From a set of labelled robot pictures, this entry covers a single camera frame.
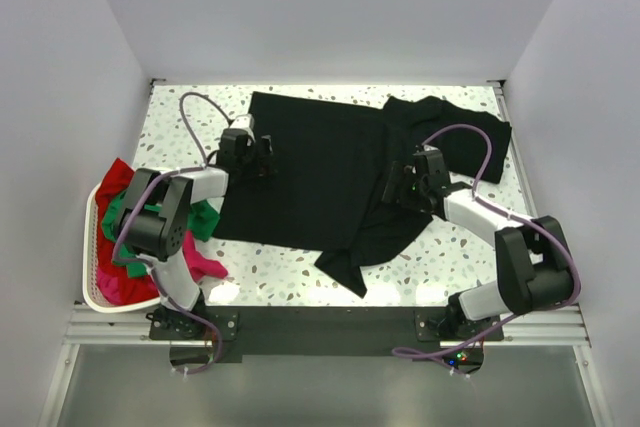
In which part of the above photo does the folded black t shirt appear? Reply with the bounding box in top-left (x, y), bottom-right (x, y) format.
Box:
top-left (382, 96), bottom-right (512, 184)

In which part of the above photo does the red t shirt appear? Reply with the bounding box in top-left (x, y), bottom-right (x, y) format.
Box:
top-left (94, 158), bottom-right (158, 306)

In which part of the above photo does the black t shirt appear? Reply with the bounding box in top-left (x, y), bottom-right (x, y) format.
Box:
top-left (382, 96), bottom-right (512, 184)
top-left (213, 92), bottom-right (432, 297)

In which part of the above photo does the white laundry basket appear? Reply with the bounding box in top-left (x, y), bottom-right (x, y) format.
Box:
top-left (82, 184), bottom-right (160, 314)

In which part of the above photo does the green t shirt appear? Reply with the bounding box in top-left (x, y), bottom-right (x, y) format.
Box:
top-left (101, 190), bottom-right (228, 282)

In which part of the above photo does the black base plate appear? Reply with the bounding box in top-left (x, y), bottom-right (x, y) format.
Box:
top-left (146, 306), bottom-right (498, 366)

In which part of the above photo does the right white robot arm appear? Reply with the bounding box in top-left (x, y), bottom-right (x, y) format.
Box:
top-left (382, 148), bottom-right (579, 340)

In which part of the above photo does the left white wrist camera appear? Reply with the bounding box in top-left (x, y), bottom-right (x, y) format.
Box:
top-left (230, 114), bottom-right (254, 131)

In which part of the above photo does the aluminium frame rail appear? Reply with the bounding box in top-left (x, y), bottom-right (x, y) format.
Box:
top-left (63, 305), bottom-right (591, 347)

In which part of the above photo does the pink t shirt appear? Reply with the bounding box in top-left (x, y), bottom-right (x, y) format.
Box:
top-left (96, 231), bottom-right (228, 306)

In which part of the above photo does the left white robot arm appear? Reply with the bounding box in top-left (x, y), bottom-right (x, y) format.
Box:
top-left (113, 128), bottom-right (274, 339)

